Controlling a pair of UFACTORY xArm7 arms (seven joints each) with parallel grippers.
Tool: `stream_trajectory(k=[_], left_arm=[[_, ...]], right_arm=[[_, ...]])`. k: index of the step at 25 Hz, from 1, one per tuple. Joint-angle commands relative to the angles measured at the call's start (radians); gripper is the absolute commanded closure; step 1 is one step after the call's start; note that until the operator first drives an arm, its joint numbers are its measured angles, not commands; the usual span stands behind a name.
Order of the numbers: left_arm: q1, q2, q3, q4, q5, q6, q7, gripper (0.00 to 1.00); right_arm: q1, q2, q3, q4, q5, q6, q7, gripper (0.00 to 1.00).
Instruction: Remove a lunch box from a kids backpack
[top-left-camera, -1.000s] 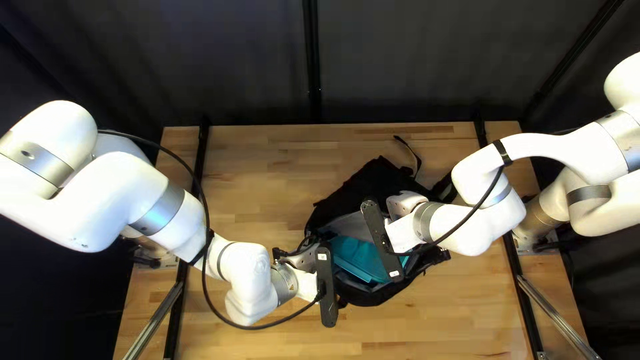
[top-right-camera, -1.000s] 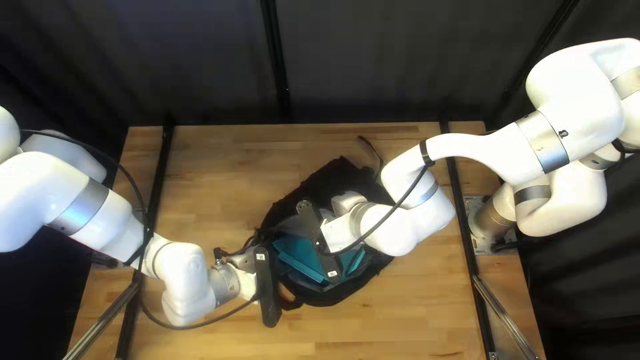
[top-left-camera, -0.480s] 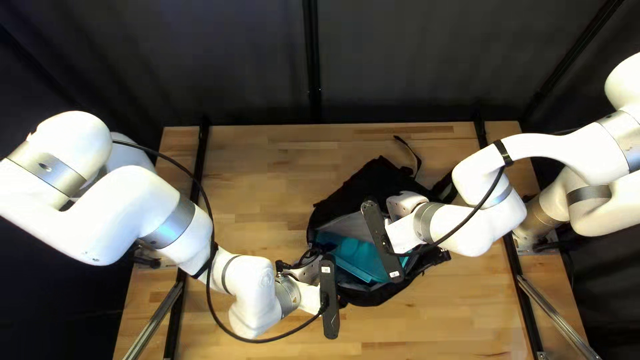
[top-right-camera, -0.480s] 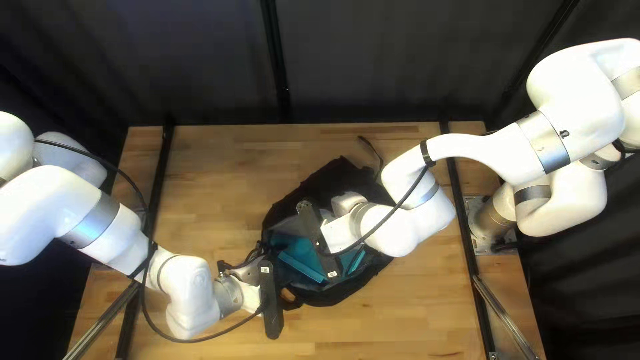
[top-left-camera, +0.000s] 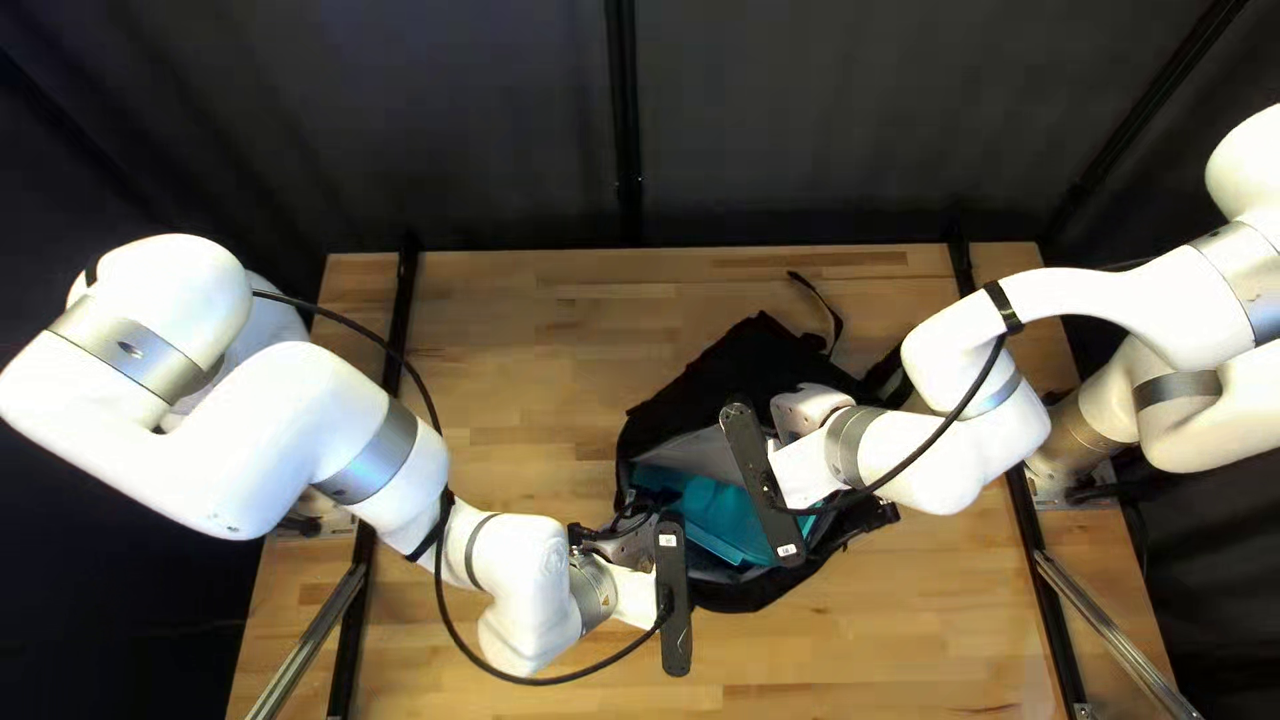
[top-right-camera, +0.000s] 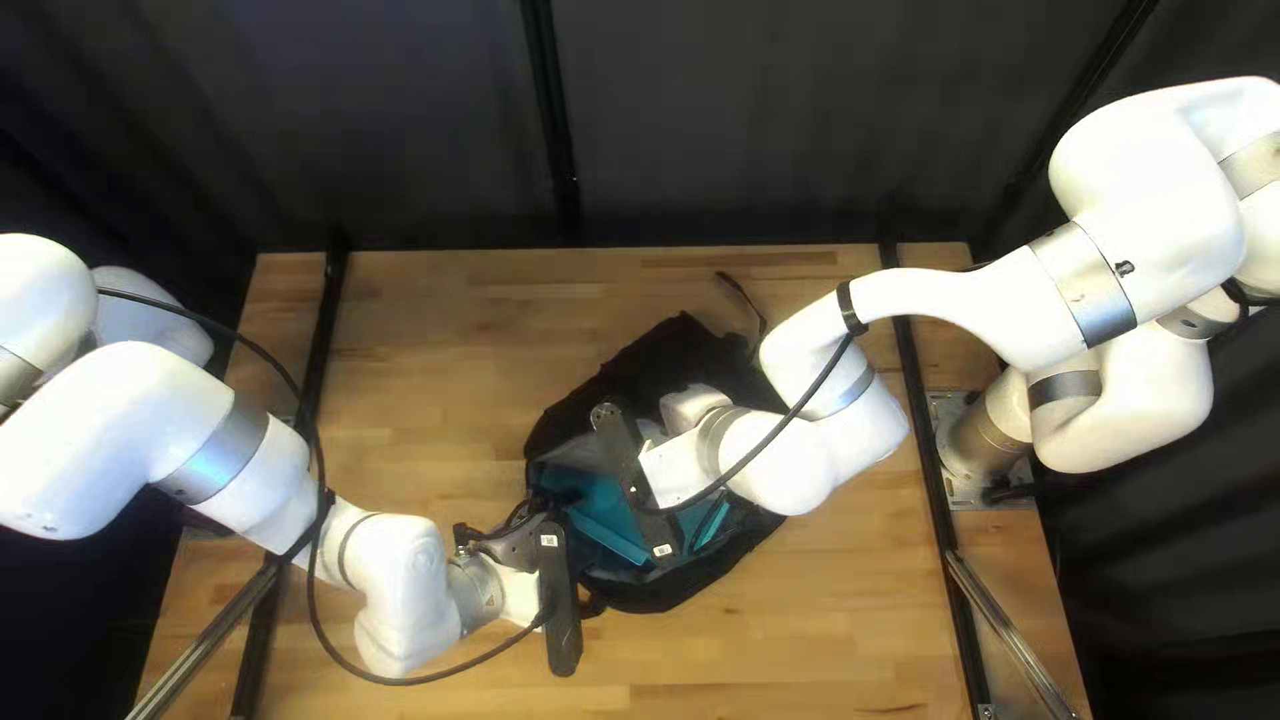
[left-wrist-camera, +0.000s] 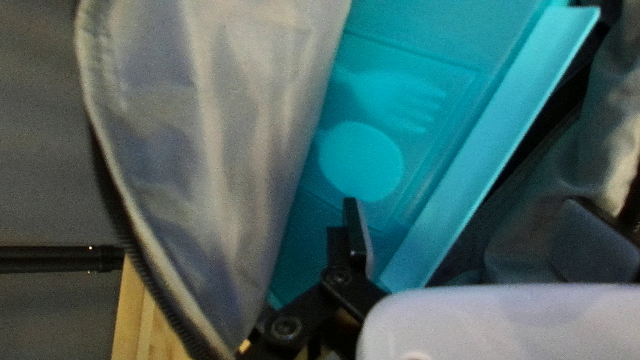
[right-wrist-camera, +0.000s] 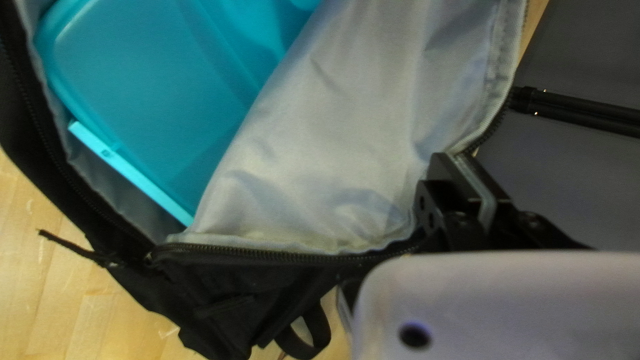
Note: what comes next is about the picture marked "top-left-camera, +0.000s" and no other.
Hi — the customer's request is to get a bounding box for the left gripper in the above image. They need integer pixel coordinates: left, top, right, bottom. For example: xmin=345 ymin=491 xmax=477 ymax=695
xmin=568 ymin=520 xmax=663 ymax=631

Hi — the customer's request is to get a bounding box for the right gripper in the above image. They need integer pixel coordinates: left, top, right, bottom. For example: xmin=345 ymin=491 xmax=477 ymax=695
xmin=767 ymin=383 xmax=858 ymax=509

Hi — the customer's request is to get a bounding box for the black backpack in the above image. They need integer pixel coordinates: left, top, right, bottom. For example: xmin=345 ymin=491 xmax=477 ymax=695
xmin=611 ymin=269 xmax=907 ymax=615

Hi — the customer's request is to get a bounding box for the translucent teal lunch box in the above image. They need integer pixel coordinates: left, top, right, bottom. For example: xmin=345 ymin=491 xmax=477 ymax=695
xmin=631 ymin=464 xmax=832 ymax=580

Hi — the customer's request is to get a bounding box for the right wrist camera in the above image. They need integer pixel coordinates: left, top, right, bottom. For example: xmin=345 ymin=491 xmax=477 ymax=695
xmin=719 ymin=397 xmax=808 ymax=569

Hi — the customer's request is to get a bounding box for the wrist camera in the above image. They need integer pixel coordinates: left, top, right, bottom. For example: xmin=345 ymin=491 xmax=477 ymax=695
xmin=654 ymin=519 xmax=695 ymax=679
xmin=719 ymin=397 xmax=808 ymax=569

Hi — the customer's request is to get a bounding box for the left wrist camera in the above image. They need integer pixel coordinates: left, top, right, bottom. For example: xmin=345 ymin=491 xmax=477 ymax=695
xmin=654 ymin=519 xmax=695 ymax=679

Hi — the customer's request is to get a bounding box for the black cable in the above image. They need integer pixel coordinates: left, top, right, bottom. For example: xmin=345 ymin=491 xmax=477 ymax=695
xmin=788 ymin=328 xmax=1013 ymax=517
xmin=250 ymin=288 xmax=674 ymax=688

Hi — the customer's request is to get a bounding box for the black frame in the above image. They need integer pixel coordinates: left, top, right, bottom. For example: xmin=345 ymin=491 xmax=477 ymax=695
xmin=225 ymin=0 xmax=1251 ymax=720

